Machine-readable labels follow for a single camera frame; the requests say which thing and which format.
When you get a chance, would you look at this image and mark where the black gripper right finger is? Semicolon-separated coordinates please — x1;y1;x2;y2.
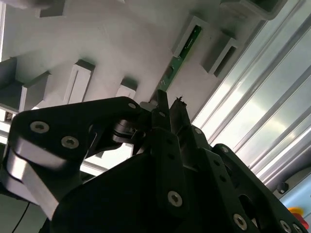
170;98;309;233

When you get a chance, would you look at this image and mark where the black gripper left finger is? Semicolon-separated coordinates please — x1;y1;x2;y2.
4;89;190;220

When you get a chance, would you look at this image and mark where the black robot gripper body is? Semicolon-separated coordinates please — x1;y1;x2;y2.
52;150;229;233

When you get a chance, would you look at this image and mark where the green RAM stick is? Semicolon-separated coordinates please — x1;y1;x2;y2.
159;24;203;94

